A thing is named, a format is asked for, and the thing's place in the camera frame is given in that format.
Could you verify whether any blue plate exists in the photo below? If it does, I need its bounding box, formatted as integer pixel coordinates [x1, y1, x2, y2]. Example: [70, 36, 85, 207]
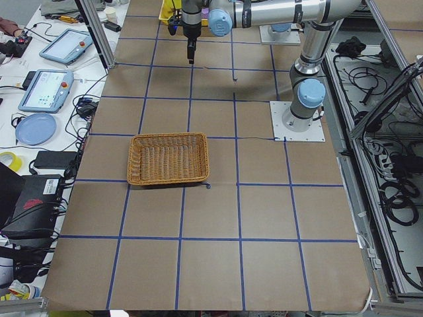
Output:
[15, 113, 57, 145]

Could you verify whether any aluminium frame post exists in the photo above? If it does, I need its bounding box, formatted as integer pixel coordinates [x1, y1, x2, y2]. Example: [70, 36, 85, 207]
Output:
[75, 0, 116, 69]

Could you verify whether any teach pendant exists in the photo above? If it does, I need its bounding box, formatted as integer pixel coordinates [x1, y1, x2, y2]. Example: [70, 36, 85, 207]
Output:
[39, 28, 93, 65]
[18, 69, 74, 114]

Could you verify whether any black laptop box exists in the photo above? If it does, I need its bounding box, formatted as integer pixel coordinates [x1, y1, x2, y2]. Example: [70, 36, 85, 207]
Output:
[1, 164, 64, 240]

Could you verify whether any black power adapter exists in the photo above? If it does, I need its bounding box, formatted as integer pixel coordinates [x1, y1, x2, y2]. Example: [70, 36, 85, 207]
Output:
[29, 151, 77, 174]

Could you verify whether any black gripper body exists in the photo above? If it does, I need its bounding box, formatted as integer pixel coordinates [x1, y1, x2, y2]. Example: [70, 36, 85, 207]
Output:
[183, 24, 200, 60]

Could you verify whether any teach pendant far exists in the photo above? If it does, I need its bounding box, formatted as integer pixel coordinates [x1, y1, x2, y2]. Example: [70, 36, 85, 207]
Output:
[39, 28, 93, 65]

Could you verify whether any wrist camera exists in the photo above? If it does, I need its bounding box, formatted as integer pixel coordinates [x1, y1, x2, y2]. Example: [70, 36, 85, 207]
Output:
[168, 16, 180, 36]

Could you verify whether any yellow tape roll on bench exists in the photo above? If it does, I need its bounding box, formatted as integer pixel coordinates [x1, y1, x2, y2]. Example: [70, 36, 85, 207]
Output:
[0, 151, 22, 172]

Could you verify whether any teach pendant near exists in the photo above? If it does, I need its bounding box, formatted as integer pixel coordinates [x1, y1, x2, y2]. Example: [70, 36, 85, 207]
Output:
[18, 69, 74, 114]

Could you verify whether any brown wicker basket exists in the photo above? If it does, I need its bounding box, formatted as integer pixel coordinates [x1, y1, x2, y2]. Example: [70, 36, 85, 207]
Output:
[127, 132, 210, 186]

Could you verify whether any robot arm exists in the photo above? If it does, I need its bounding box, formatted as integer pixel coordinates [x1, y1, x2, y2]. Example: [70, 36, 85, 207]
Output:
[179, 0, 360, 132]

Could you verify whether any yellow woven tray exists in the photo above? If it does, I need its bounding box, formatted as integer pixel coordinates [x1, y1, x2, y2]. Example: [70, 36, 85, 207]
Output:
[159, 0, 209, 26]

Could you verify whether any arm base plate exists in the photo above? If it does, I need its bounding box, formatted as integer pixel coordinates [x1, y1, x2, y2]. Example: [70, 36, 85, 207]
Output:
[259, 23, 301, 46]
[270, 101, 325, 142]

